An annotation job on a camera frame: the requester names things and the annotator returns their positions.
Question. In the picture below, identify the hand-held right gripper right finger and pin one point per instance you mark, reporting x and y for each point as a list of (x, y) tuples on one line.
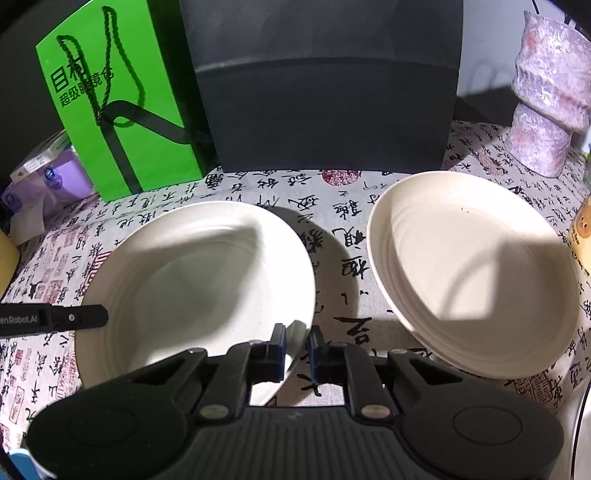
[(316, 362)]

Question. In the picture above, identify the black paper bag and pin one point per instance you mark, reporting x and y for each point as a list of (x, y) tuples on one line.
[(323, 115)]

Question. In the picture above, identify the yellow mug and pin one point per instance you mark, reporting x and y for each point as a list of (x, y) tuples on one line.
[(582, 240)]

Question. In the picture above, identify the purple ceramic vase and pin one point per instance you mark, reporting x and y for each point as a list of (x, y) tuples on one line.
[(545, 92)]

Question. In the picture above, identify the yellow thermos jug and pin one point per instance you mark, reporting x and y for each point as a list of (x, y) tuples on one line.
[(7, 267)]

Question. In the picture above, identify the small white box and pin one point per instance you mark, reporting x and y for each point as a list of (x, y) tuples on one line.
[(37, 159)]

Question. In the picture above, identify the green paper bag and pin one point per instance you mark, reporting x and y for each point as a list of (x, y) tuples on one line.
[(152, 161)]

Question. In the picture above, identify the blue bowl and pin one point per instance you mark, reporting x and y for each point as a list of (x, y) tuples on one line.
[(21, 466)]

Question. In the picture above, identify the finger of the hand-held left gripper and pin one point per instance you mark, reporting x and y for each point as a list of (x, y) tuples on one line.
[(74, 317)]

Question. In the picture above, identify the cream plate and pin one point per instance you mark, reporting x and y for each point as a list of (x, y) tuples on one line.
[(184, 277), (461, 258)]

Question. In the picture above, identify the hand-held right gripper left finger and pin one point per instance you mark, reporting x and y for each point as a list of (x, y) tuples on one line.
[(278, 357)]

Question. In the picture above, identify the calligraphy printed tablecloth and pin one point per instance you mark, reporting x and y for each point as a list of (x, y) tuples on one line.
[(341, 221)]

